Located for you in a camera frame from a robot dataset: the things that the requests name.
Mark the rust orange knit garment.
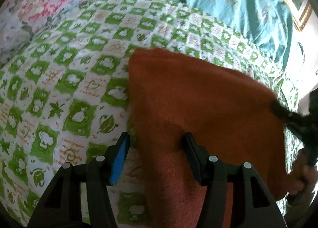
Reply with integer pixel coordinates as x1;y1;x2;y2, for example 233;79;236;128
128;49;291;227

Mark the person's right hand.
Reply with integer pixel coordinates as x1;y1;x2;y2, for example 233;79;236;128
287;149;317;204

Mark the green white checkered bedsheet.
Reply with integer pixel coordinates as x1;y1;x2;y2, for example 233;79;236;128
1;0;298;226

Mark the pastel floral patterned blanket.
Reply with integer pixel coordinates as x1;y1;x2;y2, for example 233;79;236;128
1;0;87;66

